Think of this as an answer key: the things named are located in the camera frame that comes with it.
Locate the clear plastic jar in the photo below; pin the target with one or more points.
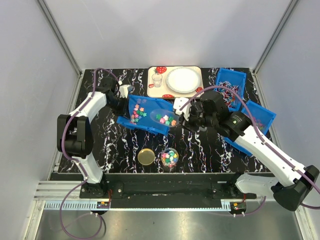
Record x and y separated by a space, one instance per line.
169 158

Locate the strawberry pattern tray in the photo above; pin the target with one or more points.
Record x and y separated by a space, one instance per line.
164 92

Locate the clear drinking glass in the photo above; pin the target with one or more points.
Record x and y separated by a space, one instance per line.
157 80

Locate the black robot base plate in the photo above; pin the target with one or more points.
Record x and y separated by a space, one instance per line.
120 185

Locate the gold jar lid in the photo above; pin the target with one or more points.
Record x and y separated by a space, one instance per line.
146 156

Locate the blue bin of star candies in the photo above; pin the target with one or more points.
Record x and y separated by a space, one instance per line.
143 113

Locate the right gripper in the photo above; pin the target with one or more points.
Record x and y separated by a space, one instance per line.
189 122

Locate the right aluminium corner post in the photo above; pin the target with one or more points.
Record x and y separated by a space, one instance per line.
276 34

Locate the blue bin of gummy candies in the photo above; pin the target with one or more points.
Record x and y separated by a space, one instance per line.
263 119

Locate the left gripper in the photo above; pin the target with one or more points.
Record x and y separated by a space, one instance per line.
124 110

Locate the scooped star candies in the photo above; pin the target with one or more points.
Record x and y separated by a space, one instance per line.
167 120

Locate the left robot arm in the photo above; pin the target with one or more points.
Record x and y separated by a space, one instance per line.
74 133

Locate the aluminium corner post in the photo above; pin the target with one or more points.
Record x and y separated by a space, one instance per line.
58 34
276 34

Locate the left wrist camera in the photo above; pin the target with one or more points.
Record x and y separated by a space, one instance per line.
124 90

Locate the aluminium front rail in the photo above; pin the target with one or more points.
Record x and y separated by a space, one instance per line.
66 196

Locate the blue bin of lollipops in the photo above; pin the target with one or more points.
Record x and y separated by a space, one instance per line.
235 81

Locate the white plate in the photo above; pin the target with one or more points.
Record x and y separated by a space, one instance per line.
183 80

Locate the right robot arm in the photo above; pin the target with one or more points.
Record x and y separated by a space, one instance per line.
291 181

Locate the clear plastic scoop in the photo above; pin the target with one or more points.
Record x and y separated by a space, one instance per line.
163 111

